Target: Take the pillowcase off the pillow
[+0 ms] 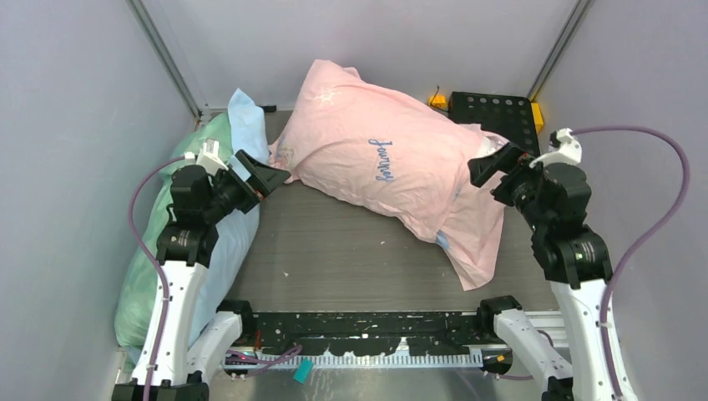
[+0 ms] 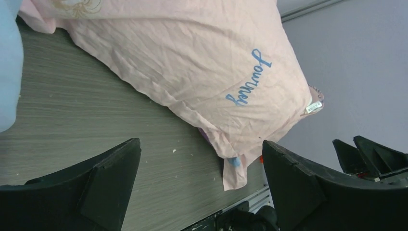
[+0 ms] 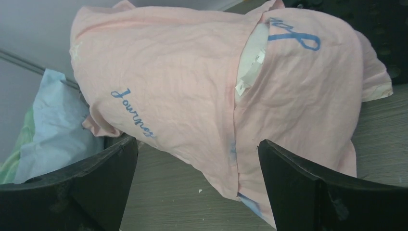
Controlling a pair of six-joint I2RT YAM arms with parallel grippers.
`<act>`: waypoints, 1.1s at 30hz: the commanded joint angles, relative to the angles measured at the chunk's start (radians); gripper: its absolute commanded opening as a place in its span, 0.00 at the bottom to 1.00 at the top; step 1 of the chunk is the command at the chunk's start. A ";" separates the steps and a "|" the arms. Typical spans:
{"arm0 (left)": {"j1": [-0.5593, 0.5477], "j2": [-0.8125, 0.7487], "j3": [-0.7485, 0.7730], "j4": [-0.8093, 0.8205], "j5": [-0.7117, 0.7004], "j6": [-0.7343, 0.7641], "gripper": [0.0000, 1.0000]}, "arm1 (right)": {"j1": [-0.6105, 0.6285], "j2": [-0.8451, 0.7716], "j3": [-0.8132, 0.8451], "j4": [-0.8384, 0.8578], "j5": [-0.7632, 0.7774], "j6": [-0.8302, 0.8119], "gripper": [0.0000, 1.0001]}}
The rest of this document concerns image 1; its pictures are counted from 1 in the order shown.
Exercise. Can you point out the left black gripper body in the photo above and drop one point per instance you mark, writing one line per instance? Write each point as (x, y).
(230, 192)

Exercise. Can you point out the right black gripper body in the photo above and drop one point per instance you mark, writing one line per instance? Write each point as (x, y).
(517, 187)

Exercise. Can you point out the pink pillowcase with blue script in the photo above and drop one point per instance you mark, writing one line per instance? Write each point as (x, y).
(386, 151)

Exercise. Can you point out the white pillow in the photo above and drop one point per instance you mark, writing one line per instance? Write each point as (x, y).
(490, 144)

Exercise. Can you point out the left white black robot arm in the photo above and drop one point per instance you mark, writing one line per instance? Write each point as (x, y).
(204, 191)

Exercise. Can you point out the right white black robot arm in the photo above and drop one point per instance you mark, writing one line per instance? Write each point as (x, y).
(551, 192)

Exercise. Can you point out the light blue pillow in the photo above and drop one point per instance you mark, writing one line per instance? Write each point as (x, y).
(241, 127)

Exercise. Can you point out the black perforated metal plate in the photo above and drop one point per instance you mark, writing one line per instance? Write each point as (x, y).
(509, 116)

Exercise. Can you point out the yellow edge block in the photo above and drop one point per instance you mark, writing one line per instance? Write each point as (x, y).
(538, 117)

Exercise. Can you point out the yellow small block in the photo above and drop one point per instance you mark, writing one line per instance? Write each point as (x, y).
(438, 100)

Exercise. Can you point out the teal tape piece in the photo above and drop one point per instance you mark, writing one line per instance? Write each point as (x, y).
(303, 370)

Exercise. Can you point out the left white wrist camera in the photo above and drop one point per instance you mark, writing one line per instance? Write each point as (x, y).
(207, 157)

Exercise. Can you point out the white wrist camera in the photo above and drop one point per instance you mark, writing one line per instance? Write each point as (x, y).
(563, 149)
(207, 157)

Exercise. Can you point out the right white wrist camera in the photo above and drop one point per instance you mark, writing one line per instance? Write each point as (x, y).
(563, 149)

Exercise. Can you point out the black paint-chipped base rail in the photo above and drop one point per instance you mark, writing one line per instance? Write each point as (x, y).
(365, 333)

